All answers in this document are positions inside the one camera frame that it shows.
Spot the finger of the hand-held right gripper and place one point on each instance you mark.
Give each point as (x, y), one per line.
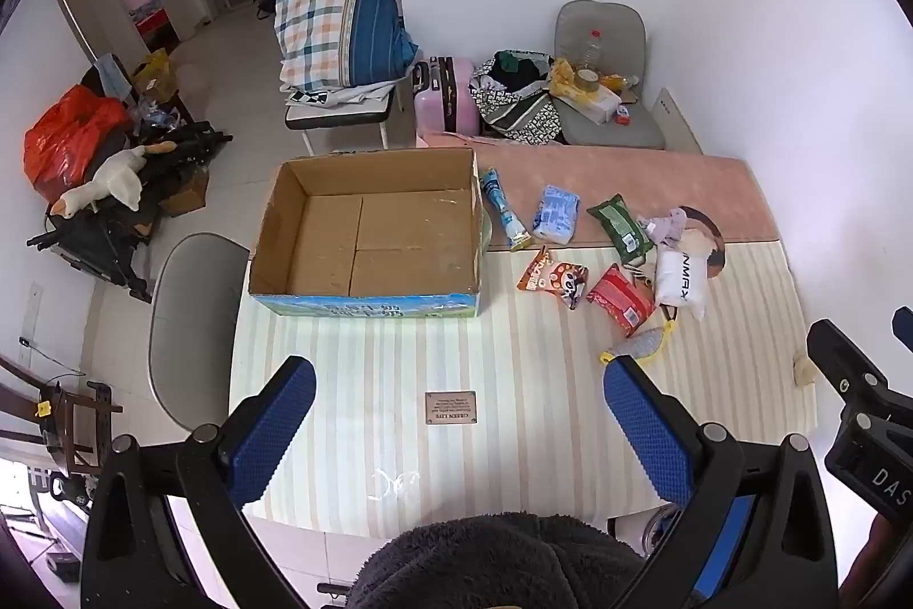
(904, 327)
(845, 366)

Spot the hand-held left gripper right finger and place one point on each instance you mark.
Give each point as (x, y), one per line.
(645, 430)

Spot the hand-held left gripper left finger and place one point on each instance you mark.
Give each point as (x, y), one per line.
(274, 430)

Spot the silver yellow-edged packet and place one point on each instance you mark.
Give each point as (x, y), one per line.
(642, 341)

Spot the red snack packet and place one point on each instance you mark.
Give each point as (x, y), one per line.
(620, 299)

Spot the white soft packet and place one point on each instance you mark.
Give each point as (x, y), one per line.
(677, 284)

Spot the orange snack packet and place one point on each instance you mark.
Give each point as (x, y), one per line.
(549, 277)

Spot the small pink-white packet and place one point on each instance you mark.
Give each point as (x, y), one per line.
(667, 226)

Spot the green wet wipes pack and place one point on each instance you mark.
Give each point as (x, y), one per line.
(619, 224)

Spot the light blue tissue pack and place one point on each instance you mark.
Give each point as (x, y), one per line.
(555, 214)

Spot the long blue pouch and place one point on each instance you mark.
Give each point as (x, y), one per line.
(503, 213)

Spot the person's right forearm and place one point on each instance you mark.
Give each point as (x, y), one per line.
(877, 559)

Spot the small beige object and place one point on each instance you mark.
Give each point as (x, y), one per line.
(806, 368)

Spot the grey plastic chair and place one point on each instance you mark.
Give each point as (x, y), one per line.
(192, 309)

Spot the dark fleece clothing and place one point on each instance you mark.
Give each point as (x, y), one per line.
(492, 559)

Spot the dark wooden chair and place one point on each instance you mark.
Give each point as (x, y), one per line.
(64, 416)

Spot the small brown cardboard box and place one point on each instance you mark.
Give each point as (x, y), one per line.
(185, 195)

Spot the white leaning board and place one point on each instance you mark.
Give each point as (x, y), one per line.
(674, 120)

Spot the white goose plush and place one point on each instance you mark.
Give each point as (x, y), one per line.
(114, 177)

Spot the pile of black tripods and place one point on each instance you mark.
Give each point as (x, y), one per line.
(185, 142)

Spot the small red blue box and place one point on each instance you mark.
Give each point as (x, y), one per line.
(624, 114)

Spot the white bench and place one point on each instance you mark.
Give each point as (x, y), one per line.
(335, 113)

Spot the white flat box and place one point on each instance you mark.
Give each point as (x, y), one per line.
(588, 104)

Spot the black white patterned bag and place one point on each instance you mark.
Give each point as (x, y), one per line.
(517, 113)

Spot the brown tape roll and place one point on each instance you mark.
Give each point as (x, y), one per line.
(586, 79)

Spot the red plastic bag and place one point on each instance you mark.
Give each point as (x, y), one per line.
(64, 142)

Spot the yellow plastic bag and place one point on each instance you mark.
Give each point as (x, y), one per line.
(562, 76)

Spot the yellow brown bag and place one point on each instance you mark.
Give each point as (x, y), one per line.
(153, 74)

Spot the pink suitcase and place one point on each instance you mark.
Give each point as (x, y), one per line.
(460, 102)

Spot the clear plastic bottle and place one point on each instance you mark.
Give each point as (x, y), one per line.
(592, 49)

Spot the grey cushioned chair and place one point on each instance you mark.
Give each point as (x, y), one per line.
(599, 20)

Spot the plaid folded bedding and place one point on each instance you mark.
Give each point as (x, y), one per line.
(321, 17)

